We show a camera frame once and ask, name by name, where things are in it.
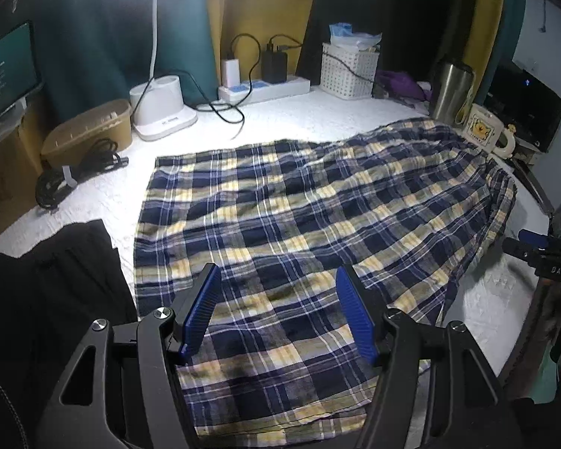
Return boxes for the white desk lamp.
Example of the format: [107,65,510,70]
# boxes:
[100,0,230,141]

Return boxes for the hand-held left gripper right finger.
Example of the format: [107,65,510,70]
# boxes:
[335,266,515,449]

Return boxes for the plaid pants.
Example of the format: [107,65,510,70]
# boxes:
[133,118,518,439]

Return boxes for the coiled black cable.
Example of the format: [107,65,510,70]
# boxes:
[35,138,130,210]

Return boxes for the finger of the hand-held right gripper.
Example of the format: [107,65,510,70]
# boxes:
[502,238,538,267]
[518,229,550,246]

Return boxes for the tablet with teal screen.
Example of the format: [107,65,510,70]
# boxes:
[0,21,45,122]

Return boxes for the yellow curtain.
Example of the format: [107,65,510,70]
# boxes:
[458,0,506,99]
[201,0,321,87]

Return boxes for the blue plastic bag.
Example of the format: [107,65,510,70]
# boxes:
[328,22,383,50]

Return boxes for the black cloth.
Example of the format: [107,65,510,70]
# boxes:
[0,219,138,412]

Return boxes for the cream bear mug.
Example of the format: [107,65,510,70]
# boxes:
[463,103,516,160]

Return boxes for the white power strip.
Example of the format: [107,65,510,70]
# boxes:
[217,75,312,105]

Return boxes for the tan lidded container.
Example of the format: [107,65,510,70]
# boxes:
[40,99,133,169]

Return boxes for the black charger cable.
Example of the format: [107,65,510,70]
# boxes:
[269,33,379,92]

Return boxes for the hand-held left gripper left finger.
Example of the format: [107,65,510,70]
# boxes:
[42,263,223,449]

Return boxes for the white charger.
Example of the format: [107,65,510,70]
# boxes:
[222,58,240,87]

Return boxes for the purple cloth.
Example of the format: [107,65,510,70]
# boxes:
[376,70,431,101]

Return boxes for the teal curtain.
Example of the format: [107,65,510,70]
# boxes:
[9,0,220,113]
[488,0,529,85]

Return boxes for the black lamp cable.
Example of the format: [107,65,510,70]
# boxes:
[135,72,246,141]

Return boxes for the black charger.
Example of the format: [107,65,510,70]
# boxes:
[261,43,288,84]

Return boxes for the white tablecloth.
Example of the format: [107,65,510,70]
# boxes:
[0,89,557,384]

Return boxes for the white plastic basket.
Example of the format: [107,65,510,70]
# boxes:
[320,42,380,100]

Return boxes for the black computer case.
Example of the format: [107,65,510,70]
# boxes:
[484,60,561,153]

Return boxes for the steel tumbler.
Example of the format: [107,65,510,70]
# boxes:
[429,58,476,127]

